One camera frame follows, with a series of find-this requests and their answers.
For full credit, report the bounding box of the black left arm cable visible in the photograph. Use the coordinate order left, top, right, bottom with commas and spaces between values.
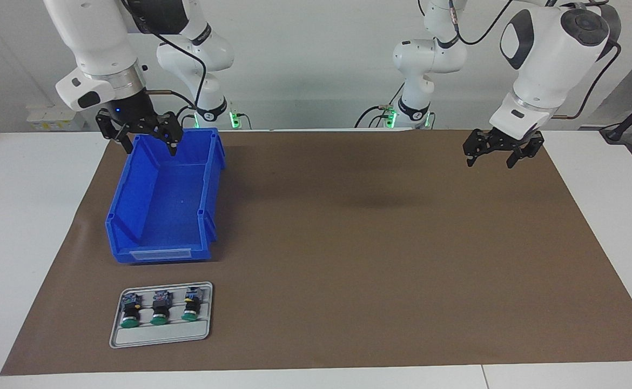
448, 0, 623, 119

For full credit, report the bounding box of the grey metal tray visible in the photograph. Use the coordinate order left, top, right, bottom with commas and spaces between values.
109, 281, 214, 349

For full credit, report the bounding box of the black base cable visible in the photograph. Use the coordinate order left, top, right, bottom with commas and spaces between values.
173, 104, 198, 129
354, 105, 400, 129

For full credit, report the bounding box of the green push button switch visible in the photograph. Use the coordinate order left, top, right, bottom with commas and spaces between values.
150, 290, 172, 326
119, 292, 143, 329
181, 287, 203, 322

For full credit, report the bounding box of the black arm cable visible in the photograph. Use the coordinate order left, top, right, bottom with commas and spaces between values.
448, 0, 623, 119
122, 0, 209, 122

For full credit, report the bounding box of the brown table mat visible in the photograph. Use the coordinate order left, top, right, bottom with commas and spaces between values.
0, 129, 632, 376

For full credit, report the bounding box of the blue plastic storage bin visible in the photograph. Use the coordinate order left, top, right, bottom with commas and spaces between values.
105, 128, 226, 264

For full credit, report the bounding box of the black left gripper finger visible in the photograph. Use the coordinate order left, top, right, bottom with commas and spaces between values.
463, 129, 490, 167
506, 133, 545, 169

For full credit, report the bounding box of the white cardboard box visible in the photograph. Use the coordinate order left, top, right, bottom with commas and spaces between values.
26, 104, 85, 131

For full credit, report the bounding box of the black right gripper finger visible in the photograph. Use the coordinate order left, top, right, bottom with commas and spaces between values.
154, 111, 183, 158
96, 109, 135, 155

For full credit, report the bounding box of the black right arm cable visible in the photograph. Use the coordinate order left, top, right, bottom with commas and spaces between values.
122, 0, 209, 122

